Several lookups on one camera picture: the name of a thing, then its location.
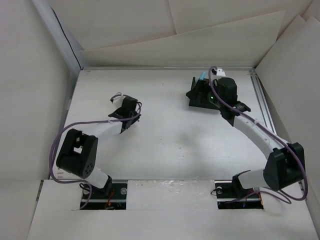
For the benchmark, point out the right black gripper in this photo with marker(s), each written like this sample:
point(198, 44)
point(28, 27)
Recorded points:
point(216, 85)

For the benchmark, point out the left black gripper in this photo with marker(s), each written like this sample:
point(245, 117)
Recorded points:
point(135, 114)

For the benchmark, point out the blue cap highlighter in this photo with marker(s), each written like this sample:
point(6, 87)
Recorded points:
point(202, 76)

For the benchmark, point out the black slotted organizer container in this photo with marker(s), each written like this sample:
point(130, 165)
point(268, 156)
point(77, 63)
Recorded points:
point(201, 94)

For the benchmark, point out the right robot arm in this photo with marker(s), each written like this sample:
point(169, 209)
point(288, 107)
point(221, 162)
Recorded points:
point(284, 162)

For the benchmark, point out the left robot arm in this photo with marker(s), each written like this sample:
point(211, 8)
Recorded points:
point(78, 152)

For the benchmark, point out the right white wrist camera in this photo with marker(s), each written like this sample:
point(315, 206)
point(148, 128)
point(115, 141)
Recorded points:
point(219, 72)

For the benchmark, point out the aluminium rail right side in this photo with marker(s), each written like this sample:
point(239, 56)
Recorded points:
point(268, 121)

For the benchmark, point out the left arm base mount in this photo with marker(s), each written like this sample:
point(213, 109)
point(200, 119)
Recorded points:
point(114, 198)

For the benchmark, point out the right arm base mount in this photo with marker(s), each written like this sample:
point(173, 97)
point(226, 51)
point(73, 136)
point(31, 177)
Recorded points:
point(230, 195)

